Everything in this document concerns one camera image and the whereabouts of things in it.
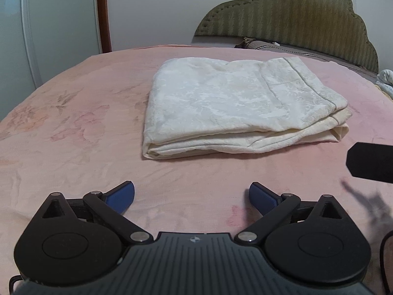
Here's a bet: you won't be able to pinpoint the white cloth pile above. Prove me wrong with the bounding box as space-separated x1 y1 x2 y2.
375 70 393 99

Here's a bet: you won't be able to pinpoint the brown grey pillow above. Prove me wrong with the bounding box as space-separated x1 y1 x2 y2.
235 37 379 80

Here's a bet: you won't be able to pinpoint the cream pants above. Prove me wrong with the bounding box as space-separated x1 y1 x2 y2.
142 56 352 160

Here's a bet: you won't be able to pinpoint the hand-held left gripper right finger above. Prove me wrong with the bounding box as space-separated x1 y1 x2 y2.
235 181 354 246

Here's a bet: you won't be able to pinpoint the pink bed sheet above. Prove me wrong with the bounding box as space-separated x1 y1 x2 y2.
0 44 393 295

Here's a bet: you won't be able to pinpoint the black cable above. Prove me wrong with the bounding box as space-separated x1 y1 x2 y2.
379 232 393 295
9 275 28 294

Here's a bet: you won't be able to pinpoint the white flower print wardrobe door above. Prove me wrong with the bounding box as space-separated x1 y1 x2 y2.
0 0 102 120

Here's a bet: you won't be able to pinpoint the brown wooden wardrobe frame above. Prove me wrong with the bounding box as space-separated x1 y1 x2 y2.
95 0 113 53

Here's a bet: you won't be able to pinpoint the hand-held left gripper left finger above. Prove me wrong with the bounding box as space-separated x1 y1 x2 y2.
31 181 154 246

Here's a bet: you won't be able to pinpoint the olive green padded headboard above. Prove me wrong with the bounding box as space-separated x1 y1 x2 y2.
193 0 379 74

